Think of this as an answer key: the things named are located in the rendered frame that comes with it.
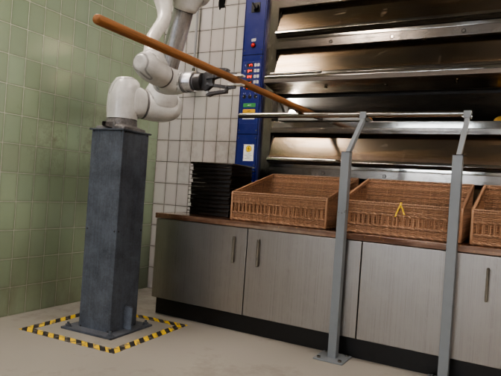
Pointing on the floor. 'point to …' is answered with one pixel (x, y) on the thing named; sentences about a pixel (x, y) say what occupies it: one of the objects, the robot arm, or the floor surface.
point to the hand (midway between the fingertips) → (236, 80)
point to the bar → (347, 226)
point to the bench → (416, 272)
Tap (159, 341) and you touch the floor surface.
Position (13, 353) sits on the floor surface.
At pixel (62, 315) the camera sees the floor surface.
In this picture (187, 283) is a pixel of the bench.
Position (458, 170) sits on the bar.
